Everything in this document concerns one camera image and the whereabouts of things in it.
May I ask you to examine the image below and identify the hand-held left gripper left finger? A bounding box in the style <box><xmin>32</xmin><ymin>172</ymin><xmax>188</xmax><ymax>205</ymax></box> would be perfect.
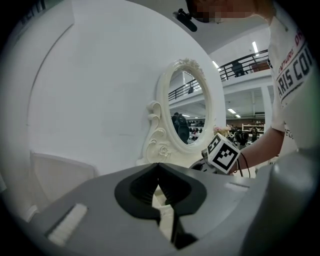
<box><xmin>29</xmin><ymin>161</ymin><xmax>174</xmax><ymax>256</ymax></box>

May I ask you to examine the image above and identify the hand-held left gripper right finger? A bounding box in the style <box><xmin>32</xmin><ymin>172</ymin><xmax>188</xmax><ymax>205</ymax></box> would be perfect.
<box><xmin>157</xmin><ymin>161</ymin><xmax>257</xmax><ymax>250</ymax></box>

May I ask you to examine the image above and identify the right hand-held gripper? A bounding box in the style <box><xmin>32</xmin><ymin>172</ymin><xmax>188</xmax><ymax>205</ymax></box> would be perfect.
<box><xmin>189</xmin><ymin>132</ymin><xmax>241</xmax><ymax>175</ymax></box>

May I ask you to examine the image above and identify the person's right forearm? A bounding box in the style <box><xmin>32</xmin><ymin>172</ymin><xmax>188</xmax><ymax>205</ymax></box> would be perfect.
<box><xmin>228</xmin><ymin>125</ymin><xmax>286</xmax><ymax>176</ymax></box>

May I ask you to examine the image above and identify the pink flower bouquet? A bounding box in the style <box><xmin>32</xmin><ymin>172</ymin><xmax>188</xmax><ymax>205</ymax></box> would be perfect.
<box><xmin>212</xmin><ymin>125</ymin><xmax>232</xmax><ymax>138</ymax></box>

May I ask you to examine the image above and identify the white printed t-shirt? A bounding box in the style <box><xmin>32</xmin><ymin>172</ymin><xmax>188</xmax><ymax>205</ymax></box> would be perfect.
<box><xmin>266</xmin><ymin>14</ymin><xmax>316</xmax><ymax>161</ymax></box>

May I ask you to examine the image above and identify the black balcony railing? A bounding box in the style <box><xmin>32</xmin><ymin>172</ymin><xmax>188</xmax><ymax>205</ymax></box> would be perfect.
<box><xmin>218</xmin><ymin>49</ymin><xmax>272</xmax><ymax>82</ymax></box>

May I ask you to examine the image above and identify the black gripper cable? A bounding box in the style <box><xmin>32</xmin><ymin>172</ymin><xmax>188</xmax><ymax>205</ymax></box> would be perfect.
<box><xmin>234</xmin><ymin>151</ymin><xmax>251</xmax><ymax>178</ymax></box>

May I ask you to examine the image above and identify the oval mirror with ornate frame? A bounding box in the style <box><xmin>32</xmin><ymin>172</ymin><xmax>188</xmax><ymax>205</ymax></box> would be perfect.
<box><xmin>135</xmin><ymin>57</ymin><xmax>219</xmax><ymax>168</ymax></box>

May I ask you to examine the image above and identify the black head-mounted camera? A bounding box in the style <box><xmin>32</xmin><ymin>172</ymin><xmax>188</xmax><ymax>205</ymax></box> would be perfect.
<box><xmin>172</xmin><ymin>7</ymin><xmax>199</xmax><ymax>33</ymax></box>

